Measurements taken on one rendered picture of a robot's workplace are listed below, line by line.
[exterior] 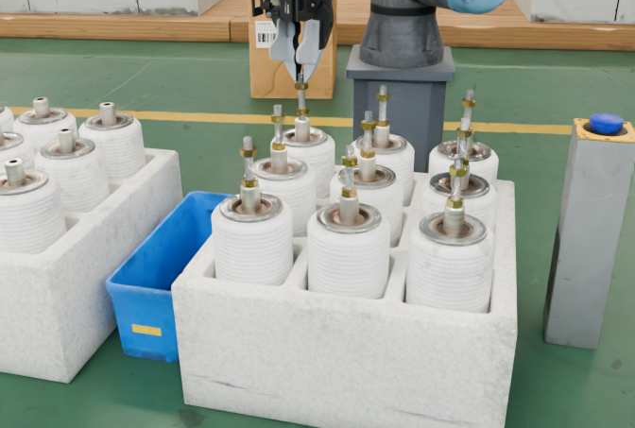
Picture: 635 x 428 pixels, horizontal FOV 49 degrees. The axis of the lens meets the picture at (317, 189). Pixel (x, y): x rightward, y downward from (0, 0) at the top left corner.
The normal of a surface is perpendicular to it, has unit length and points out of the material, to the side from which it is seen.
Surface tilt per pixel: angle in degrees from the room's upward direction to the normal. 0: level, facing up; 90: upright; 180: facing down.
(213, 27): 90
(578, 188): 90
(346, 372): 90
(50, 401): 0
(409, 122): 90
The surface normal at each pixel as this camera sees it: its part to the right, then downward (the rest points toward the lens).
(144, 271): 0.97, 0.06
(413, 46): 0.13, 0.13
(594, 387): 0.00, -0.90
